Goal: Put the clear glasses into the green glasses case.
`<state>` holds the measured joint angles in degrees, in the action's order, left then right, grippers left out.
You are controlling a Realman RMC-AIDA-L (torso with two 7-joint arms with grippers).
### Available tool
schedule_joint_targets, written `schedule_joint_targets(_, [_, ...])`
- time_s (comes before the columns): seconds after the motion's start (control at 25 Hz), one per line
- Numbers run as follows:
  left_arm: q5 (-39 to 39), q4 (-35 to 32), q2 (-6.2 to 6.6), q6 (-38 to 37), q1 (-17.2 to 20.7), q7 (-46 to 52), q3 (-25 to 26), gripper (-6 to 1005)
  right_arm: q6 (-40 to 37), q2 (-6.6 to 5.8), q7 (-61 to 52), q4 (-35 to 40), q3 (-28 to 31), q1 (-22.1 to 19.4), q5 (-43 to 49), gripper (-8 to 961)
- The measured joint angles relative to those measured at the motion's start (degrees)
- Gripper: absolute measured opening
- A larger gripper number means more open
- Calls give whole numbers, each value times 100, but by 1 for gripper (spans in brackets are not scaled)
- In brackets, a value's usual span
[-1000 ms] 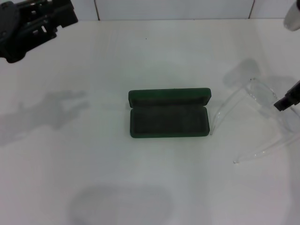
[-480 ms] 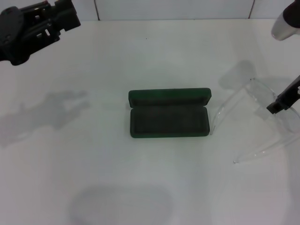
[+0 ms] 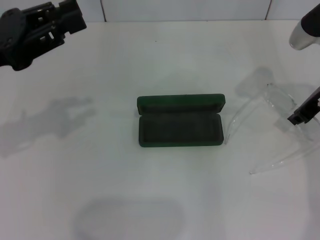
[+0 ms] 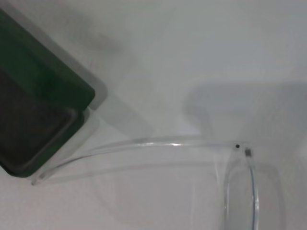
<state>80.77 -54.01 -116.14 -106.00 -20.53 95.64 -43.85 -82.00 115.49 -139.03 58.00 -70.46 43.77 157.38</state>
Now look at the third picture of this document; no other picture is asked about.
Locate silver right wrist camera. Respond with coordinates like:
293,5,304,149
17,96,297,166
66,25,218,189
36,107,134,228
288,4,320,51

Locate clear white glasses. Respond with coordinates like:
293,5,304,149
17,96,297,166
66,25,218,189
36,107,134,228
224,83,317,176

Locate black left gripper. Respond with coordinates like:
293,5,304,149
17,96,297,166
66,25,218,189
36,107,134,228
0,0,88,72

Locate green glasses case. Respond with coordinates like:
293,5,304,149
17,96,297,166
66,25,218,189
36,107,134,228
136,93,227,149

